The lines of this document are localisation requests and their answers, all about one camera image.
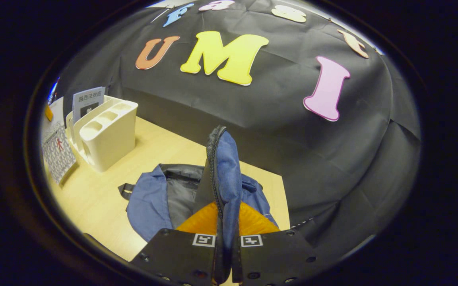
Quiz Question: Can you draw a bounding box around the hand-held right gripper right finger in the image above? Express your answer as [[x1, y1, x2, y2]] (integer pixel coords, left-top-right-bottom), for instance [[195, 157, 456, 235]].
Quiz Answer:
[[231, 201, 321, 286]]

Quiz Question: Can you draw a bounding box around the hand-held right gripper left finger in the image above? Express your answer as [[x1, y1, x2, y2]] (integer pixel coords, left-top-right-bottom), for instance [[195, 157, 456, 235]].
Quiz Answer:
[[130, 201, 223, 286]]

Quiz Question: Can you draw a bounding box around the white patterned book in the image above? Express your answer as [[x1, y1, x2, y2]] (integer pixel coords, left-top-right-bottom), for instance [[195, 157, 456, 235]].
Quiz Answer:
[[41, 97, 78, 185]]

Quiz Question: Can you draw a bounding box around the blue schoolbag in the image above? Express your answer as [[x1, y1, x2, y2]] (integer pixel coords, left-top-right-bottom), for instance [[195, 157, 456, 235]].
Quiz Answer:
[[118, 125, 279, 282]]

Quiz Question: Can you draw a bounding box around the cream plastic bookshelf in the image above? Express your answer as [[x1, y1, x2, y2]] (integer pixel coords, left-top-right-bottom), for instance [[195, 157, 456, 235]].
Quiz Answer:
[[66, 95, 139, 172]]

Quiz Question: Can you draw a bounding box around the black backdrop cloth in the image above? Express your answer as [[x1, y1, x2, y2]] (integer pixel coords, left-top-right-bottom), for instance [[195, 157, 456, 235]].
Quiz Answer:
[[56, 0, 422, 255]]

